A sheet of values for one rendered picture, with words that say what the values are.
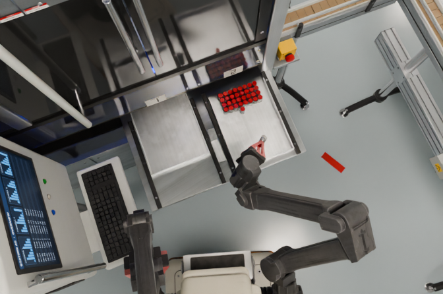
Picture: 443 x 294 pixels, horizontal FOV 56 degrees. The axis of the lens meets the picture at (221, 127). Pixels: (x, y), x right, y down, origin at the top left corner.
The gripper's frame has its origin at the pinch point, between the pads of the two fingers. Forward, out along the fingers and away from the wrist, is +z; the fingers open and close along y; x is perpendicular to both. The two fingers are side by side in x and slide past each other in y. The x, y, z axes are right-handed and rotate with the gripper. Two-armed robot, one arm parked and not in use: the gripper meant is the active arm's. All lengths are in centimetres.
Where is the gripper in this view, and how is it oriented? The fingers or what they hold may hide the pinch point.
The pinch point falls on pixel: (260, 144)
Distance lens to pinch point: 149.7
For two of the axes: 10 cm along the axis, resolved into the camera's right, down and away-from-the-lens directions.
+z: 4.4, -6.2, 6.5
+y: 4.9, -4.4, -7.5
